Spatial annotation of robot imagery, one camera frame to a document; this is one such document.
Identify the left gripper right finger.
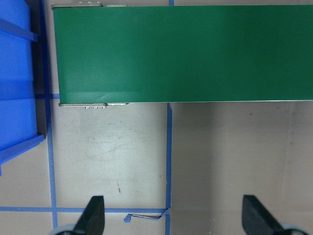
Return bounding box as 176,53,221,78
242,195,284,235

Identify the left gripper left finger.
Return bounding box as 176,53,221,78
73,196,105,235

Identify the blue bin left side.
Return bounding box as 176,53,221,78
0,0,44,165

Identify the green conveyor belt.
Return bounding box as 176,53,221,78
51,3,313,107

